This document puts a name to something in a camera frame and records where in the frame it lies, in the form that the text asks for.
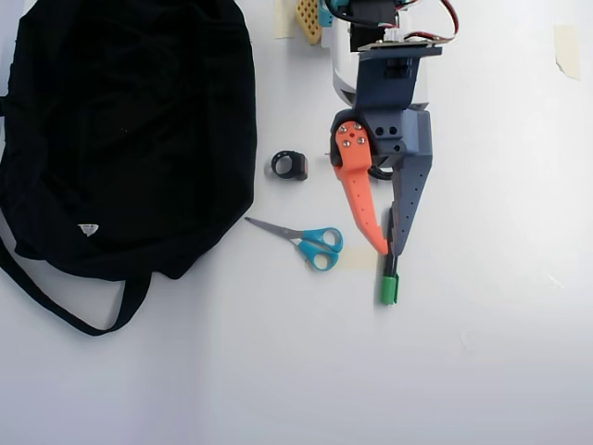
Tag red white servo wire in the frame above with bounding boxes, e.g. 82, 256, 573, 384
397, 0, 465, 44

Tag black marker with green cap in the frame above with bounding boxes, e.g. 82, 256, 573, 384
379, 206, 402, 307

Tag black ring-shaped device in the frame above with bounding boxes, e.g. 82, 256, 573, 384
271, 150, 310, 183

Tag beige masking tape piece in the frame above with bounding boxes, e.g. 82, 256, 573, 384
553, 23, 583, 83
340, 247, 379, 273
272, 0, 297, 39

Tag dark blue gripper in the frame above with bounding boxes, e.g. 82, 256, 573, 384
329, 49, 435, 257

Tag black fabric bag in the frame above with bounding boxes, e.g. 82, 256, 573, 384
0, 0, 259, 337

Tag scissors with blue handles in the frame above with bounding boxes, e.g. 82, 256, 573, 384
244, 216, 345, 273

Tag bare camera circuit board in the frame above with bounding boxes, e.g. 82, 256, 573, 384
359, 39, 445, 59

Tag yellow perforated plastic part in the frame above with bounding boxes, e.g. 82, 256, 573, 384
295, 0, 324, 46

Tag black braided usb cable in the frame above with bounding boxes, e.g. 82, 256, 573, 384
322, 152, 396, 181

